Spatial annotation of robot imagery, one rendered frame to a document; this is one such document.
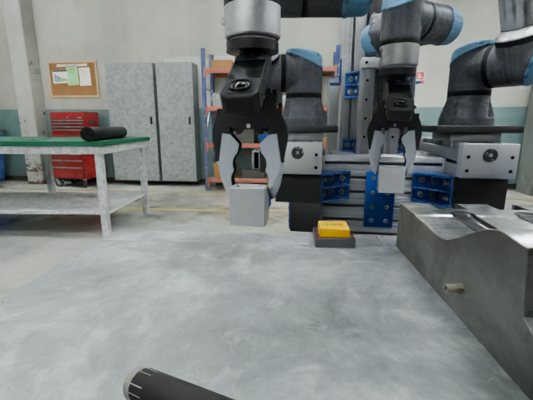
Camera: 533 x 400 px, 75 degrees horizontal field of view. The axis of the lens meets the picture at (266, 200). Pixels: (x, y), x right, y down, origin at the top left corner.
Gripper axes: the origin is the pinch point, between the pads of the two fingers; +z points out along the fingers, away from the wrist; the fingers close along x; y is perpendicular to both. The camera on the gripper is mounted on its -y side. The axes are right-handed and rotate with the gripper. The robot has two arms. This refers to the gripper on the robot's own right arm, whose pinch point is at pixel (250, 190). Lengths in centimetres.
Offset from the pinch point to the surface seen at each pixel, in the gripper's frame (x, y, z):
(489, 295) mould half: -28.6, -9.1, 8.9
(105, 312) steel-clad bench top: 17.5, -10.2, 15.0
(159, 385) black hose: 1.9, -25.3, 11.2
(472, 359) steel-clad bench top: -26.5, -12.0, 15.0
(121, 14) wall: 333, 525, -183
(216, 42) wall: 176, 536, -137
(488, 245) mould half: -28.4, -7.7, 3.7
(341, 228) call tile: -13.8, 21.3, 11.4
